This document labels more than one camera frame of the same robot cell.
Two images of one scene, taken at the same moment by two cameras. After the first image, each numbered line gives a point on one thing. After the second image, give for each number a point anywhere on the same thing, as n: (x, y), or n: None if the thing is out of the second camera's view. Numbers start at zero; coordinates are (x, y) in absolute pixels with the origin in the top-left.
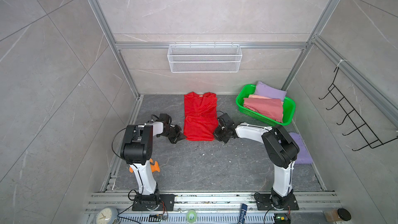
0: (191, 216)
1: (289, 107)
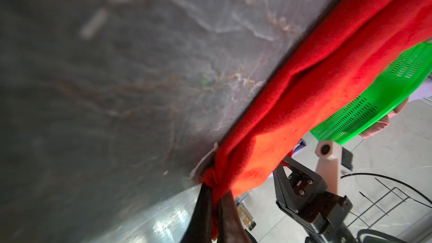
0: None
1: (404, 76)
